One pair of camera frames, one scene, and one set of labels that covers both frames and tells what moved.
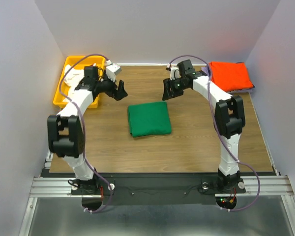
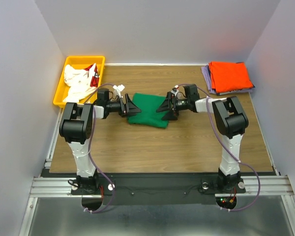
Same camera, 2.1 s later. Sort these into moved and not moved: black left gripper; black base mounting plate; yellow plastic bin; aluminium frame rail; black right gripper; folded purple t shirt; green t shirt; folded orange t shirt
Moved: black right gripper; black left gripper; green t shirt
Not moved: aluminium frame rail; black base mounting plate; folded orange t shirt; folded purple t shirt; yellow plastic bin
